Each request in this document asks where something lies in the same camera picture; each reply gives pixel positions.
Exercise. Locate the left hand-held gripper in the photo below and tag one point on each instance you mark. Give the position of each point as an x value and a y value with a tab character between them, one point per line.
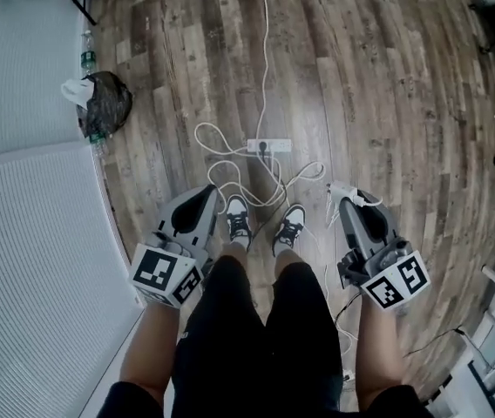
160	272

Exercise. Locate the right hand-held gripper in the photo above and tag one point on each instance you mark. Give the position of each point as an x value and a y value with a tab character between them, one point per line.
395	281

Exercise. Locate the white power strip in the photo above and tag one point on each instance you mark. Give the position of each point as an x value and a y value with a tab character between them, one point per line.
282	145

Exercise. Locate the person's left forearm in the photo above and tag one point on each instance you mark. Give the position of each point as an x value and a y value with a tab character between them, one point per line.
149	351

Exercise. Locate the person's right forearm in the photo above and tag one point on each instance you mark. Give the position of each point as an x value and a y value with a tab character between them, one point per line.
380	355

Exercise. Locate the person's left shoe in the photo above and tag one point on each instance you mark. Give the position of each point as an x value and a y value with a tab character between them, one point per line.
239	220

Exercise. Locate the person's shoe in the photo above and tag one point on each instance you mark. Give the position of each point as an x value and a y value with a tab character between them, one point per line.
290	229
239	220

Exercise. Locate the person's left leg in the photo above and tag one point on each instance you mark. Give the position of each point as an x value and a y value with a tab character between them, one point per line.
235	251

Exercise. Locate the person's leg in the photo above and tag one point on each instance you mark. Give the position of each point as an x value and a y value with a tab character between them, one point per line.
286	259
235	251

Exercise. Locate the person's right shoe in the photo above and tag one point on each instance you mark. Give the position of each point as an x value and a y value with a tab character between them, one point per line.
290	229

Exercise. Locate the person's right leg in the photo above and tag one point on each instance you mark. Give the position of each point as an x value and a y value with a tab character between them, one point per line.
286	259

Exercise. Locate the black plug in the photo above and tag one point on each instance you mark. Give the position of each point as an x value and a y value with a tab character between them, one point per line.
263	147

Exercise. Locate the clear bottle green label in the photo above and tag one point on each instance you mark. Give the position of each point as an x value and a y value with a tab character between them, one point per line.
87	57
97	144

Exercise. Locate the person's black shorts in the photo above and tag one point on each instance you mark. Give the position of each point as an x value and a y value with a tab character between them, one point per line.
252	342

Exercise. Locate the black trash bag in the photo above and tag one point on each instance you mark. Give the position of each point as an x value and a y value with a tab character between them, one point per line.
108	103

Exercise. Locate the small white adapter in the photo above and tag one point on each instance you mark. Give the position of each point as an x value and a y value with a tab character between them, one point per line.
348	375

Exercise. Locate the white window blinds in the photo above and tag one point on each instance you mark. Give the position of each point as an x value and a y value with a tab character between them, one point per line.
34	277

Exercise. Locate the white plastic bag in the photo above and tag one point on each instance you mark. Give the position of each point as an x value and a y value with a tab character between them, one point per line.
75	90

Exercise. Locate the person's dark shirt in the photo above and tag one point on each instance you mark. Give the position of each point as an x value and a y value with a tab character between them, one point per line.
134	401

